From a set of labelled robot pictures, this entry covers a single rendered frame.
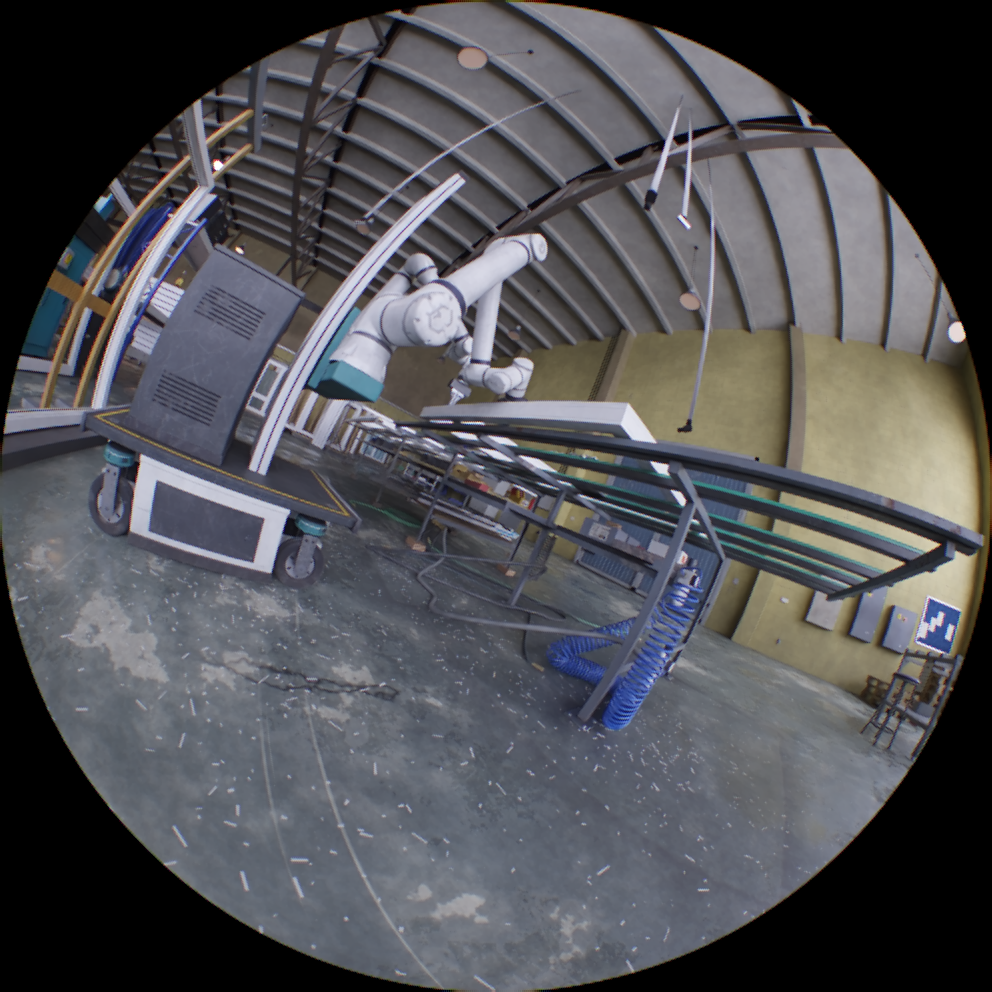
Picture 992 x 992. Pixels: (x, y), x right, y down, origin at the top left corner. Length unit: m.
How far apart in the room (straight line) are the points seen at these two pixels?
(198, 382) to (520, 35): 8.23
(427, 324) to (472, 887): 1.13
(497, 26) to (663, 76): 3.21
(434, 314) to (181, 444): 0.75
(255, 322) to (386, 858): 1.13
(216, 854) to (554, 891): 0.49
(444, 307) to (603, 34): 7.61
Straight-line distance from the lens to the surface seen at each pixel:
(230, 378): 0.91
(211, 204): 4.76
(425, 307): 0.81
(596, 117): 8.22
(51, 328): 3.64
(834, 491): 0.75
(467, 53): 6.23
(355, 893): 0.55
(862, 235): 9.10
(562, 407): 0.99
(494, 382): 1.19
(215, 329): 0.93
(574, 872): 0.70
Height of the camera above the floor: 0.54
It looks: 2 degrees up
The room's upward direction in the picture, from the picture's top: 24 degrees clockwise
